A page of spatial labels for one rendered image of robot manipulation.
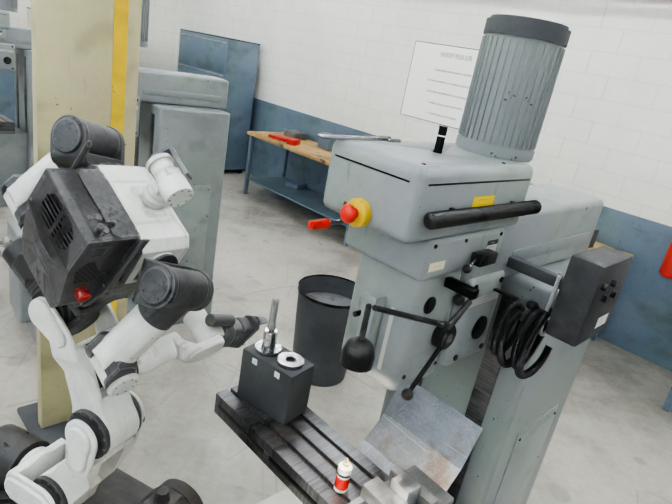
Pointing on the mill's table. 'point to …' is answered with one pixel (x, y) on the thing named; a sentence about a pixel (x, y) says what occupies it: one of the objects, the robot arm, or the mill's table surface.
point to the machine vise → (429, 493)
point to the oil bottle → (343, 476)
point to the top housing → (421, 184)
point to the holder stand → (275, 381)
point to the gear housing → (424, 250)
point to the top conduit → (479, 214)
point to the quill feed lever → (442, 337)
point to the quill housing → (389, 365)
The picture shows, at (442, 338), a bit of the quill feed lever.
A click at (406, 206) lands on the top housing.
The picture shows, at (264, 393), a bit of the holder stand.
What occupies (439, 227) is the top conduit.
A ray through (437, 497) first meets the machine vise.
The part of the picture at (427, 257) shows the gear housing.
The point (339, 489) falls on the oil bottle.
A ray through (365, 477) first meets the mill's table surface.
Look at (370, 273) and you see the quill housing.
